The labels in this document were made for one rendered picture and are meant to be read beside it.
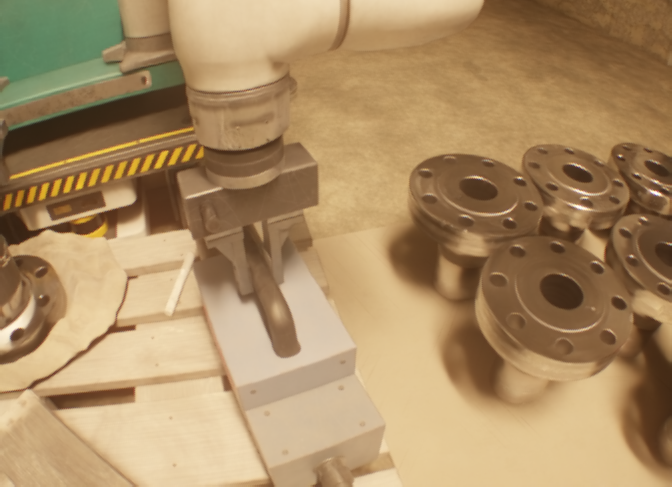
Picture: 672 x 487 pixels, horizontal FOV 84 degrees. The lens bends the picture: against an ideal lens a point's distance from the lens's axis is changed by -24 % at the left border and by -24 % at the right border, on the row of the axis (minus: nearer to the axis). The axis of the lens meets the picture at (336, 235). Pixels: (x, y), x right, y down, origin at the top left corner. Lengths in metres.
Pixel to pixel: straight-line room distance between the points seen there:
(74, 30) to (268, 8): 0.80
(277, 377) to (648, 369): 0.79
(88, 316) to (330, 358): 0.46
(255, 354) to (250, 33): 0.33
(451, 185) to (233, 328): 0.49
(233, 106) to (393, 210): 0.87
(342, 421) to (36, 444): 0.39
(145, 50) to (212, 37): 0.61
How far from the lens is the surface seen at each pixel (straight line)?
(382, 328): 0.91
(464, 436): 0.81
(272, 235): 0.49
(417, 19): 0.40
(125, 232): 1.02
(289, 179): 0.44
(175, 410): 0.68
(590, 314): 0.70
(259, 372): 0.49
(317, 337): 0.52
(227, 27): 0.34
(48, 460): 0.62
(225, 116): 0.37
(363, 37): 0.39
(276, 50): 0.35
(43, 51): 1.13
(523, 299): 0.67
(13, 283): 0.83
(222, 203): 0.43
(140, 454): 0.67
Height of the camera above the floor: 0.72
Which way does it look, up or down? 40 degrees down
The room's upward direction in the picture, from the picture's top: 1 degrees clockwise
